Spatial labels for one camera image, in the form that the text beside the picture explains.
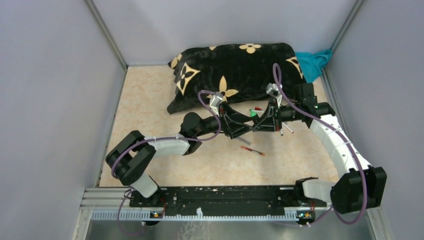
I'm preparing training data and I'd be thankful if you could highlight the red orange pen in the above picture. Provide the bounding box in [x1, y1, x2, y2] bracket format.
[240, 146, 265, 156]

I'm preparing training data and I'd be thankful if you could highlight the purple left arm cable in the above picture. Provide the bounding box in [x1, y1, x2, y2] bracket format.
[110, 89, 223, 238]

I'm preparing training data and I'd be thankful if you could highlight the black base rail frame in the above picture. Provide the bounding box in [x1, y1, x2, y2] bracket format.
[81, 185, 329, 225]

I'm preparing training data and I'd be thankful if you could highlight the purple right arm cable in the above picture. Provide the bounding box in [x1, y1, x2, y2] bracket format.
[272, 62, 369, 226]

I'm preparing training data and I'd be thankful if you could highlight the white pen with red cap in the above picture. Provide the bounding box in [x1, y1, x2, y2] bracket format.
[250, 107, 265, 114]

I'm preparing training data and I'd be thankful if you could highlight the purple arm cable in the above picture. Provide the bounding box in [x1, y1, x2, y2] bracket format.
[272, 62, 369, 226]
[110, 89, 223, 238]

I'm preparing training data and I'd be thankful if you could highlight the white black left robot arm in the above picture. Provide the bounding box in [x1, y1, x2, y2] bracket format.
[105, 112, 224, 207]

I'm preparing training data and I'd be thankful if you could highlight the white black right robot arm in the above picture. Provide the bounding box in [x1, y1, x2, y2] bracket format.
[253, 83, 387, 214]

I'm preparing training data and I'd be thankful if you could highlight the grey checkered pen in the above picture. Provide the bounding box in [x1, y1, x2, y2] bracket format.
[236, 137, 251, 146]

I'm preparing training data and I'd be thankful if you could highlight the black pillow with beige flowers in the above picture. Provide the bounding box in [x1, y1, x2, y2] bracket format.
[167, 42, 307, 115]

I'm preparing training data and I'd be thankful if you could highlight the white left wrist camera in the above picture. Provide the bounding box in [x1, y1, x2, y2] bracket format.
[209, 92, 224, 109]

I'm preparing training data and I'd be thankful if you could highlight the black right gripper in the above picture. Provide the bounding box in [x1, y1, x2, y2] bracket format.
[252, 98, 302, 132]

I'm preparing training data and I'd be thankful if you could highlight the white marker with red tip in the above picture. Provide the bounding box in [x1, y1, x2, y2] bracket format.
[282, 123, 294, 134]

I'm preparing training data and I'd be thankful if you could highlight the teal cloth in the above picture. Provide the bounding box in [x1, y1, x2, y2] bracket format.
[295, 48, 333, 83]

